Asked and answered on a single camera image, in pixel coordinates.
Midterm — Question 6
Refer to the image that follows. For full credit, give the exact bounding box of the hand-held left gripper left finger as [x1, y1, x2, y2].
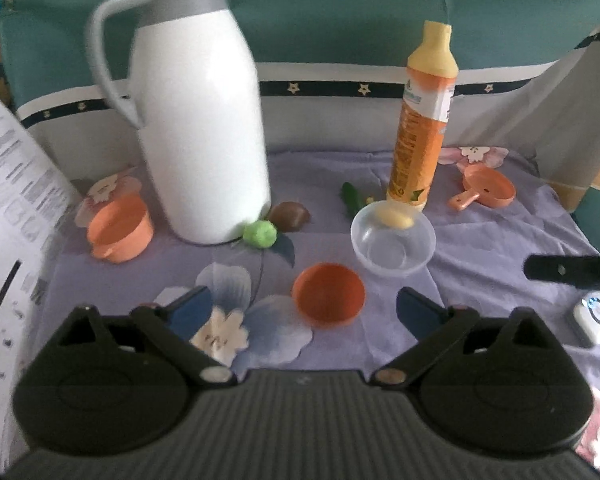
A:
[45, 285, 238, 388]

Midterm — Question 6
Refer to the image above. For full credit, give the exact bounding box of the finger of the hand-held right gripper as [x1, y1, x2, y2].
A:
[524, 254, 600, 291]

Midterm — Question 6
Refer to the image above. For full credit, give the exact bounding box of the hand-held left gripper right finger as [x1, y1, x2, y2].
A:
[396, 286, 556, 388]

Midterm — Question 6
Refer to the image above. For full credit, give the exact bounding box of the clear plastic bowl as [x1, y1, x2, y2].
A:
[350, 200, 437, 278]

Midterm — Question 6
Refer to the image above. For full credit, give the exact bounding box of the small orange bowl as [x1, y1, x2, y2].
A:
[292, 263, 367, 327]

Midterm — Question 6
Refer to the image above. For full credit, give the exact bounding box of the white square timer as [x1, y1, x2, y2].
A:
[571, 291, 600, 348]

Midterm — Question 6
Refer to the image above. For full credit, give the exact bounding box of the purple floral tablecloth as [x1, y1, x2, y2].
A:
[10, 145, 600, 471]

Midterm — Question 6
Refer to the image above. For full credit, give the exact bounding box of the yellow toy food piece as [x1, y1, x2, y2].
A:
[376, 208, 415, 231]

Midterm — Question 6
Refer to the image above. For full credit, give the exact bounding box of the green toy vegetable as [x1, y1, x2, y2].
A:
[243, 220, 278, 250]

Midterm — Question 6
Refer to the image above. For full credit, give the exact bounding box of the orange toy ladle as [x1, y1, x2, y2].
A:
[448, 166, 517, 211]

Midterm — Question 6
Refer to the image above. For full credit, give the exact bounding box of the dark green toy cucumber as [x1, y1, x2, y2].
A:
[341, 182, 366, 218]

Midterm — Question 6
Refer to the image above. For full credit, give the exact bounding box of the brown toy mushroom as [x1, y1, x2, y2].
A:
[268, 201, 312, 233]

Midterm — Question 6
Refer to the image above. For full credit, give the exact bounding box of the orange juice bottle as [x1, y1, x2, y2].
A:
[386, 20, 460, 212]

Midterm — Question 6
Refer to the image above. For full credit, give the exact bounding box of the white thermos jug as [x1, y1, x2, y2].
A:
[90, 0, 272, 246]

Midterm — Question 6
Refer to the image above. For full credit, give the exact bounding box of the white printed instruction sheet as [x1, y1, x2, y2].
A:
[0, 85, 83, 471]

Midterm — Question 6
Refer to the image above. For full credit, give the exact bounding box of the teal and grey bedsheet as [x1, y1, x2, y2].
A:
[0, 0, 600, 211]

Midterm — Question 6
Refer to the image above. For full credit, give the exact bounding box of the orange bowl with handles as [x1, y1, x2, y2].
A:
[86, 194, 155, 263]

